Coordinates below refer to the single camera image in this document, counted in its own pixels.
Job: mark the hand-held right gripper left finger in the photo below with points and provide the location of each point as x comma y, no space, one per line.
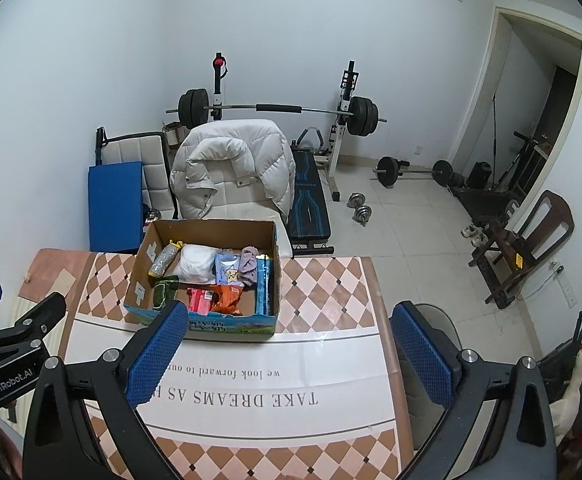
158,355

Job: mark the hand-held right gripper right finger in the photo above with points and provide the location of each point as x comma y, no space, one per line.
423,360

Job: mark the green wet wipes pack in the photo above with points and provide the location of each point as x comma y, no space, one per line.
163,292

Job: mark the red snack packet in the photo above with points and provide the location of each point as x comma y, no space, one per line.
201,300

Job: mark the cardboard box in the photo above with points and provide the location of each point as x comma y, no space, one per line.
231,324

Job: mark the orange snack packet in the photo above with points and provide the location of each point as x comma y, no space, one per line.
228,299

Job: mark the silver glitter pouch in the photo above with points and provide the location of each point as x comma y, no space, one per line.
162,262

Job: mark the white cotton plastic bag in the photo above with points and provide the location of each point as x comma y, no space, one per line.
196,262

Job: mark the light blue tissue pack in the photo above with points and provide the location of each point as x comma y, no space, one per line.
228,270

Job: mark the long blue packet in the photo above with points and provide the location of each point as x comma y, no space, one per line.
263,285

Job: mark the grey purple cloth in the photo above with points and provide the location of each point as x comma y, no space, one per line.
250,262

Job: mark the tan card piece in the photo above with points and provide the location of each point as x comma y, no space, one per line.
61,280

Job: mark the checkered printed tablecloth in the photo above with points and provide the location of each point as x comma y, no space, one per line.
271,410

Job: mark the red and white small box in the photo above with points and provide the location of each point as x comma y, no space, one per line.
151,221

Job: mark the white shoe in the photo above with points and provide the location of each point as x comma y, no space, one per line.
480,238
468,230

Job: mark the black router with antennas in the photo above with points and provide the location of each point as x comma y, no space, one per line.
561,355

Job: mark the blue folded mat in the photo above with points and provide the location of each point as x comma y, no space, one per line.
116,205

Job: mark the white goose toy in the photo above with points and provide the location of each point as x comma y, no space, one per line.
578,365

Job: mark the chrome dumbbell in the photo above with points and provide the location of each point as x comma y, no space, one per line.
356,200
363,214

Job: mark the black exercise machine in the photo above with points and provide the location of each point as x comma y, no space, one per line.
481,200

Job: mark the black and blue weight bench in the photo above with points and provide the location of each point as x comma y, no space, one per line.
308,210

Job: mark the dark wooden chair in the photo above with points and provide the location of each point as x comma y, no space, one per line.
551,215

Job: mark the black square box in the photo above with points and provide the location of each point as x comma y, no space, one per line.
479,175

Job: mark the short barbell with black plates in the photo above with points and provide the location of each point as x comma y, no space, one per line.
386,170

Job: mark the cream padded chair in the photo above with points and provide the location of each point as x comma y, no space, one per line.
151,160

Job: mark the white puffer jacket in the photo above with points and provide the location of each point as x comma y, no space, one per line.
251,160

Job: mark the white barbell rack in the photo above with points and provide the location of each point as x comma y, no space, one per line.
341,140

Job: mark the black long stick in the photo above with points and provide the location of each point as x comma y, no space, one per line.
493,135

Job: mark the long barbell with black plates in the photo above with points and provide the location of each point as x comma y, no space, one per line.
278,108

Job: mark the white door frame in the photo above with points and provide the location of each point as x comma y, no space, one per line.
481,85

